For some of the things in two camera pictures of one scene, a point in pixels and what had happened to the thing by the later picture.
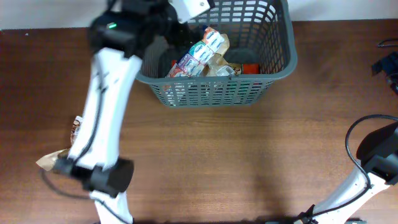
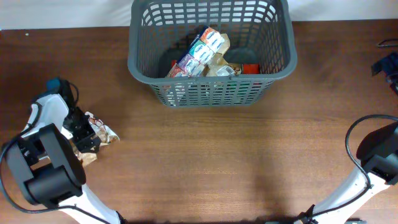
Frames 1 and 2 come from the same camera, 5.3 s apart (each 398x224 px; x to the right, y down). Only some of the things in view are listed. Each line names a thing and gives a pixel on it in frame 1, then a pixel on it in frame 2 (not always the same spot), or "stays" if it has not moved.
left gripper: (178, 35) → (79, 138)
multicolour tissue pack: (193, 64) stays
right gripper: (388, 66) stays
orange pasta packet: (247, 69) stays
